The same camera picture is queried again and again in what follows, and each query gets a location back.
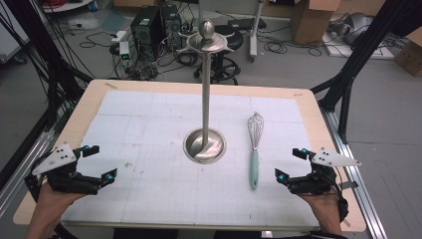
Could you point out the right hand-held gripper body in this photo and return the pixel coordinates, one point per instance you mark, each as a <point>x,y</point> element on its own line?
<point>331,160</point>

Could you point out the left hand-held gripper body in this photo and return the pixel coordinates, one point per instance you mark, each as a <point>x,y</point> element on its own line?
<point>54,158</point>

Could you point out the person's left hand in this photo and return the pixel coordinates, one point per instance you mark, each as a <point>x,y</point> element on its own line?
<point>53,205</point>

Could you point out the person's right hand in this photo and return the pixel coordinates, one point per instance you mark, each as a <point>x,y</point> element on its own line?
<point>323,209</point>

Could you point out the grey tape strip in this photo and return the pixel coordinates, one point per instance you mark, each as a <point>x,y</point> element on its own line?
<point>349,185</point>

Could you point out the white grid mat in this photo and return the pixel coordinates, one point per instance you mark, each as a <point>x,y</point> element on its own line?
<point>149,126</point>

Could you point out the white adapter with green light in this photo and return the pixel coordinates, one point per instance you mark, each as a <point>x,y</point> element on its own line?
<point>124,50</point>

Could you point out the silver metal utensil stand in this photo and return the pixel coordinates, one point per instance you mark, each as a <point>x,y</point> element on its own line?
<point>206,99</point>

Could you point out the black swivel stool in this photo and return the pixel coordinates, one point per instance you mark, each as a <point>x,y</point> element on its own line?
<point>225,63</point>

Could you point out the white power strip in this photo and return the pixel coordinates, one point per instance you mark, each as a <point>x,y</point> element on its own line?
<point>118,36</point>

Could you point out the white floor board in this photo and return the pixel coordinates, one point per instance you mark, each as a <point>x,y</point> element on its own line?
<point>381,49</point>

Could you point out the small cardboard box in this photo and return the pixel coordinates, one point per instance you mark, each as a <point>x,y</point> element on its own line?
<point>410,54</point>

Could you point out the white metal stand leg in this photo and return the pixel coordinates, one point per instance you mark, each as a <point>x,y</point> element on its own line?
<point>254,30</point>

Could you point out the grey headset device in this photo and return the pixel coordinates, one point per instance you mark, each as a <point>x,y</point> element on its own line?
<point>351,28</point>

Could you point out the tall open cardboard box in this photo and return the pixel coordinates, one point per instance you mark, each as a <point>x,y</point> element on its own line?
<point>310,20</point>

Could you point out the large black computer tower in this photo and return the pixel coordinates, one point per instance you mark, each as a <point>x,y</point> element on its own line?
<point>146,30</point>

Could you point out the flat black device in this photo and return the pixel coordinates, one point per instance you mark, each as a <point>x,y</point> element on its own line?
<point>247,23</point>

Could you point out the round white table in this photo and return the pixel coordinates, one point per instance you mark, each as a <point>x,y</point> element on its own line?
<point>66,5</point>

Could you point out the slim black computer tower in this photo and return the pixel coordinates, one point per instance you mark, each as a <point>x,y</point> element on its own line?
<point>172,28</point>

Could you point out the aluminium rail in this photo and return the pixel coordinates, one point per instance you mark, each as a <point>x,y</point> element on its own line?
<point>361,186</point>
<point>23,169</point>

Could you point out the black metal frame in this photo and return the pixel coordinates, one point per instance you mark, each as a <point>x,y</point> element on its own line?
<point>358,59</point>
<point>49,66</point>

